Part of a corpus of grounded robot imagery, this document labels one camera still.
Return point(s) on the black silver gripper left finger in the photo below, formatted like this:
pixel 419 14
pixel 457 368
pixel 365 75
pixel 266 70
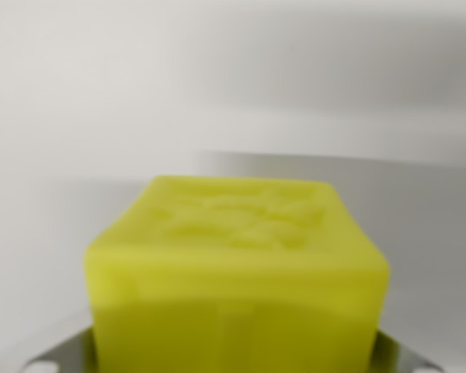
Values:
pixel 68 355

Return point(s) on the black silver gripper right finger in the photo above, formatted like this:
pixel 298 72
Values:
pixel 400 359

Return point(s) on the yellow cube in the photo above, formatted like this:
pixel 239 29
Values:
pixel 237 279

